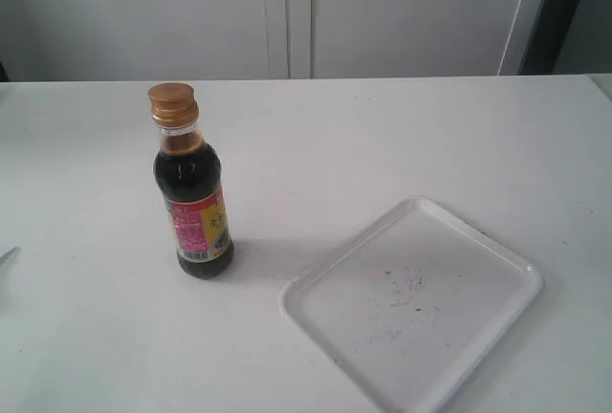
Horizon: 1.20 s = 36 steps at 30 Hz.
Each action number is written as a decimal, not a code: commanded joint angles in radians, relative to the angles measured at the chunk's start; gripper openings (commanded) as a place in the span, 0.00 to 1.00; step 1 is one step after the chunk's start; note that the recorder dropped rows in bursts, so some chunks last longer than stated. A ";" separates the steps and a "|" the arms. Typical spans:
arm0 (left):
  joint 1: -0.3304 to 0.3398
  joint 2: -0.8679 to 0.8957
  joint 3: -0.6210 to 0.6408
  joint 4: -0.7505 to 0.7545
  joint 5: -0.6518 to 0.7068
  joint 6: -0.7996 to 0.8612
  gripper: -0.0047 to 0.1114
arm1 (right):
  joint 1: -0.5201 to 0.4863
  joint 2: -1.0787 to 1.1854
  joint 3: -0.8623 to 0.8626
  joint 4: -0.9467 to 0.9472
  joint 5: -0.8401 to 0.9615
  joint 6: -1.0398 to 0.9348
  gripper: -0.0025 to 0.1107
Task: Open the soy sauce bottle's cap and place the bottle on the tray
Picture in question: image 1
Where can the dark soy sauce bottle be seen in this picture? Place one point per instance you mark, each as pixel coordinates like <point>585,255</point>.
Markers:
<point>187,171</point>

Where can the white rectangular plastic tray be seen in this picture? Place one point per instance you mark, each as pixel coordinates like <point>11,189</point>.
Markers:
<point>409,308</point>

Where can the dark vertical post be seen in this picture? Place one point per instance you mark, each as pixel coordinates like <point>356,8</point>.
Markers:
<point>552,24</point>

